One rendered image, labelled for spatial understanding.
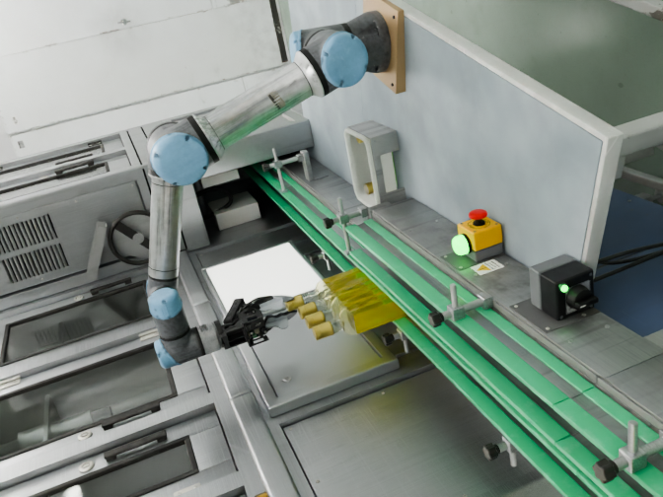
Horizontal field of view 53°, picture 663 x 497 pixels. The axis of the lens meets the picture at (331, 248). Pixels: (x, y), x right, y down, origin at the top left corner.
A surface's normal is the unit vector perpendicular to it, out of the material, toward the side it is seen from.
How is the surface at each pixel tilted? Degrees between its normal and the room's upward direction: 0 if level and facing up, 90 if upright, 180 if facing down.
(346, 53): 96
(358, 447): 91
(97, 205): 90
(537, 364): 90
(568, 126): 0
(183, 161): 82
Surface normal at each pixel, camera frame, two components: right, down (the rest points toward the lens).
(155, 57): 0.35, 0.34
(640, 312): -0.18, -0.89
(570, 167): -0.92, 0.30
